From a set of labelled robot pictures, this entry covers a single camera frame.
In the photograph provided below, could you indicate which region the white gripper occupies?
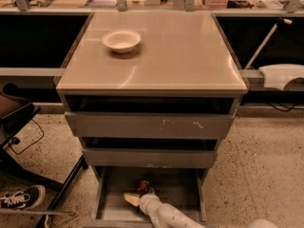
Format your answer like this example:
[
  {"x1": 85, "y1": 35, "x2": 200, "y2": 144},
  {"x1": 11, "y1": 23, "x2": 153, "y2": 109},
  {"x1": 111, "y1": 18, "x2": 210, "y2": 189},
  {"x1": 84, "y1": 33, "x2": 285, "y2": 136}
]
[{"x1": 123, "y1": 187, "x2": 162, "y2": 216}]

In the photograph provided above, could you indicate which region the red coke can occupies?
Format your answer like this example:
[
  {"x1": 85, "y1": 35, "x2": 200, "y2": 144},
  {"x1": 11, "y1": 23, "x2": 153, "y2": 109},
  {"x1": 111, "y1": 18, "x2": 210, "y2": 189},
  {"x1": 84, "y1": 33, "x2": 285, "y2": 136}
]
[{"x1": 138, "y1": 180, "x2": 151, "y2": 197}]

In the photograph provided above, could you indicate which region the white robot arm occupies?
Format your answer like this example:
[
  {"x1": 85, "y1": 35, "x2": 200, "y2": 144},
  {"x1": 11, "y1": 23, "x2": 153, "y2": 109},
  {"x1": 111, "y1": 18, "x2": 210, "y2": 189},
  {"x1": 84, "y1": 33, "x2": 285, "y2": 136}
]
[{"x1": 123, "y1": 193, "x2": 206, "y2": 228}]

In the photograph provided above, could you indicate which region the grey bottom drawer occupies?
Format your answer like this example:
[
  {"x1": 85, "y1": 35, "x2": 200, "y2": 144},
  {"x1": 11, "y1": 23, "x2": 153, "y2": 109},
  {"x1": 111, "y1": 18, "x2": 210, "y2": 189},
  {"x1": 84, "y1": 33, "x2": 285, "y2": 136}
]
[{"x1": 83, "y1": 167, "x2": 214, "y2": 228}]

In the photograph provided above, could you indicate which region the grey drawer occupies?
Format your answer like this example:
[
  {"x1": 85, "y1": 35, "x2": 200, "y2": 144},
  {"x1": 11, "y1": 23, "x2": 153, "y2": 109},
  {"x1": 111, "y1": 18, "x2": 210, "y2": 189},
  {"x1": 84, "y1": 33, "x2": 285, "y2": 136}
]
[
  {"x1": 83, "y1": 138, "x2": 218, "y2": 168},
  {"x1": 66, "y1": 96, "x2": 236, "y2": 140},
  {"x1": 83, "y1": 167, "x2": 214, "y2": 228}
]

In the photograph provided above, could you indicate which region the grey middle drawer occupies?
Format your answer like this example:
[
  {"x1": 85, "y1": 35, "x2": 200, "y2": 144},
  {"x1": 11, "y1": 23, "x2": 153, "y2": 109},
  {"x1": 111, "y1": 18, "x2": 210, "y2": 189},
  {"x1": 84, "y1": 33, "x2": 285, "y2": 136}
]
[{"x1": 83, "y1": 138, "x2": 218, "y2": 168}]

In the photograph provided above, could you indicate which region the grey drawer cabinet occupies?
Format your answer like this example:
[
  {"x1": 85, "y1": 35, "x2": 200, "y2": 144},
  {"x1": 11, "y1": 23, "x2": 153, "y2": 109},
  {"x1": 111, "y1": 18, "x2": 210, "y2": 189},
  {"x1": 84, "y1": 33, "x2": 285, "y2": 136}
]
[{"x1": 55, "y1": 10, "x2": 249, "y2": 176}]

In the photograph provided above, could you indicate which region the grey top drawer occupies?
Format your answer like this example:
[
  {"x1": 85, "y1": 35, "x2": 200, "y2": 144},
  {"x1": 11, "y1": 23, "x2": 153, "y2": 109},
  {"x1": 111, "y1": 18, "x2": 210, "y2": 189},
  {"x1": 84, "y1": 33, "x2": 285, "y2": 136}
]
[{"x1": 66, "y1": 96, "x2": 236, "y2": 140}]

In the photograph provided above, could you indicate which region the black white sneaker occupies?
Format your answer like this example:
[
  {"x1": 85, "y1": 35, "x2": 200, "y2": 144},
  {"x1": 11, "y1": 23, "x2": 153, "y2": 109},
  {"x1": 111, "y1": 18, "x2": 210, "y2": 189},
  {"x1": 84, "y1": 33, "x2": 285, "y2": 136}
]
[{"x1": 0, "y1": 184, "x2": 46, "y2": 209}]

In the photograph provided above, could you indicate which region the black chair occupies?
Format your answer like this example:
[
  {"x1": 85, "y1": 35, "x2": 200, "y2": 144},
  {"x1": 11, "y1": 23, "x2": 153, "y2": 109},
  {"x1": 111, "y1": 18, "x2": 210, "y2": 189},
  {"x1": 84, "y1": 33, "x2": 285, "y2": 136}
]
[{"x1": 0, "y1": 83, "x2": 89, "y2": 228}]

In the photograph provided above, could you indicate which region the white bowl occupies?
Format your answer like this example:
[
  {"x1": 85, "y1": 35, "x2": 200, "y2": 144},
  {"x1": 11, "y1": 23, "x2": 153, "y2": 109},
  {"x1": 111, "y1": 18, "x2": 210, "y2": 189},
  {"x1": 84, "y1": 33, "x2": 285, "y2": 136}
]
[{"x1": 102, "y1": 29, "x2": 142, "y2": 54}]

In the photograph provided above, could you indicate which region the white plastic cover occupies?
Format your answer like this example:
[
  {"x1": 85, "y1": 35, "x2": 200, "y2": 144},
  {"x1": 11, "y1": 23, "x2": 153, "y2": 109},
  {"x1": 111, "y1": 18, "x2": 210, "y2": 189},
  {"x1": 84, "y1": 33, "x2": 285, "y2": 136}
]
[{"x1": 258, "y1": 64, "x2": 304, "y2": 90}]

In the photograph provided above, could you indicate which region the white stick with black tip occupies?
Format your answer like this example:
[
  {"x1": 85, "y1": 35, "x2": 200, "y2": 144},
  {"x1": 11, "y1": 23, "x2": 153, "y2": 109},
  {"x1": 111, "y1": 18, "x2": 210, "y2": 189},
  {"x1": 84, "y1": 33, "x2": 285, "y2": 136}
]
[{"x1": 244, "y1": 17, "x2": 293, "y2": 69}]

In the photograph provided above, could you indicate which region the black cable on floor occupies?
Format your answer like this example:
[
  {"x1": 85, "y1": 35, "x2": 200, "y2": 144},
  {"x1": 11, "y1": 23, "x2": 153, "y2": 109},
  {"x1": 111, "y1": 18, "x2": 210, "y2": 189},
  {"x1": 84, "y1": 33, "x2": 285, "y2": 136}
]
[{"x1": 9, "y1": 119, "x2": 46, "y2": 156}]

